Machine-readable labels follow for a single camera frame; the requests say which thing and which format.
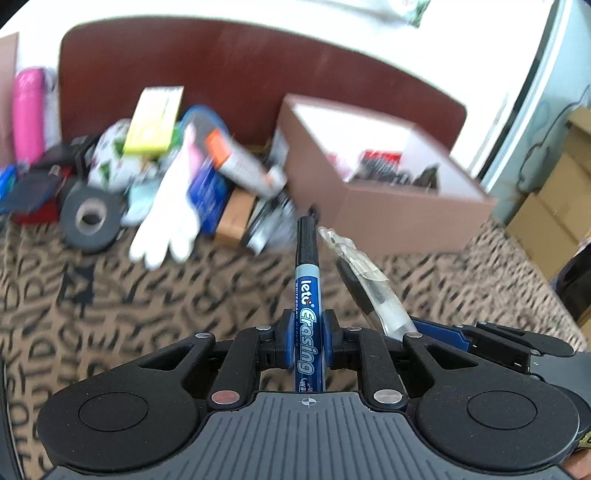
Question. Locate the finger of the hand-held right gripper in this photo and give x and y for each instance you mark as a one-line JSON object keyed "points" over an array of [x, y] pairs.
{"points": [[443, 332]]}

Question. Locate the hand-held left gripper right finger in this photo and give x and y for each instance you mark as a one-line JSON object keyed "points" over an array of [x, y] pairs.
{"points": [[330, 341]]}

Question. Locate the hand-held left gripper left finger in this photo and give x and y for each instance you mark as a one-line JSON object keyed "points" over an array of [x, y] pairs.
{"points": [[287, 344]]}

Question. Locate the blue whiteboard marker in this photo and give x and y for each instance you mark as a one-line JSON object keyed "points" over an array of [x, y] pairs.
{"points": [[308, 295]]}

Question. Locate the pen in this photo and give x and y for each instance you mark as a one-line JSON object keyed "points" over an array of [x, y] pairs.
{"points": [[369, 281]]}

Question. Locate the brown cardboard storage box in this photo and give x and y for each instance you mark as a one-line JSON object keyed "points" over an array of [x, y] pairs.
{"points": [[369, 212]]}

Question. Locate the white glove with pink cuff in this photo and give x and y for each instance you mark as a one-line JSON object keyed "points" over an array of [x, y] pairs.
{"points": [[168, 217]]}

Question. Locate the black tape roll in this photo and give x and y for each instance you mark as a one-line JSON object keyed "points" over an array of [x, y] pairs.
{"points": [[76, 221]]}

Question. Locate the dark bag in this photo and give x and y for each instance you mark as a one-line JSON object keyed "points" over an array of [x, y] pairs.
{"points": [[575, 281]]}

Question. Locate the small brown box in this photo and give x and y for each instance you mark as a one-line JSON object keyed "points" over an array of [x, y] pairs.
{"points": [[235, 217]]}

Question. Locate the stack of cardboard boxes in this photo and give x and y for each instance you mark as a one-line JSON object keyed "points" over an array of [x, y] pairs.
{"points": [[554, 217]]}

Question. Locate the patterned brown blanket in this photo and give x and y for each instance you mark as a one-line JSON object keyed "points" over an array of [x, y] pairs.
{"points": [[138, 300]]}

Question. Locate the blue medicine box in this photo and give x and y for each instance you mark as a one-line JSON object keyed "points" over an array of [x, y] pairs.
{"points": [[207, 203]]}

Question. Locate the orange and white medicine box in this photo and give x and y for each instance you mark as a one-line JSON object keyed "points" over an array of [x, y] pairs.
{"points": [[240, 164]]}

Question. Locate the red packet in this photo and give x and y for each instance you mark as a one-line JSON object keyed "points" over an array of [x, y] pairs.
{"points": [[381, 155]]}

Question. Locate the light green wipe packet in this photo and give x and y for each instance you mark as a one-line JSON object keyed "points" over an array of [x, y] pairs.
{"points": [[141, 198]]}

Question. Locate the blue rimmed strainer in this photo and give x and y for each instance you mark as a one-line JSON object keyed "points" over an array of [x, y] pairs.
{"points": [[205, 115]]}

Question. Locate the pale blue door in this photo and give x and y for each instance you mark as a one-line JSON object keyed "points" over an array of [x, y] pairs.
{"points": [[535, 101]]}

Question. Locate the white patterned cloth pouch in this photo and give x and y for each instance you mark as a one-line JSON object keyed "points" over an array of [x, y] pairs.
{"points": [[108, 157]]}

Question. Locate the yellow medicine box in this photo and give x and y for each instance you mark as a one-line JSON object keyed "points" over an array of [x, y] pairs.
{"points": [[152, 120]]}

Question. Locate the brown wooden headboard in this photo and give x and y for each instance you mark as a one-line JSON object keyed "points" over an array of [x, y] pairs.
{"points": [[258, 69]]}

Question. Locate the red box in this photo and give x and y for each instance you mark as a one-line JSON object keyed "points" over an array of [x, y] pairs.
{"points": [[39, 214]]}

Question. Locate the black remote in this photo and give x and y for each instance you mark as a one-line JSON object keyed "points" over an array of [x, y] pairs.
{"points": [[64, 152]]}

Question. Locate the dark blue wallet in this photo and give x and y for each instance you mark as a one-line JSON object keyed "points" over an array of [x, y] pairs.
{"points": [[32, 191]]}

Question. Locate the pink bottle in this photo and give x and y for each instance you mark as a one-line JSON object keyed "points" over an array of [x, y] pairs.
{"points": [[28, 115]]}

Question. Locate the wall poster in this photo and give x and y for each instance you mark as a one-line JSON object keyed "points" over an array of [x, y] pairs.
{"points": [[411, 9]]}

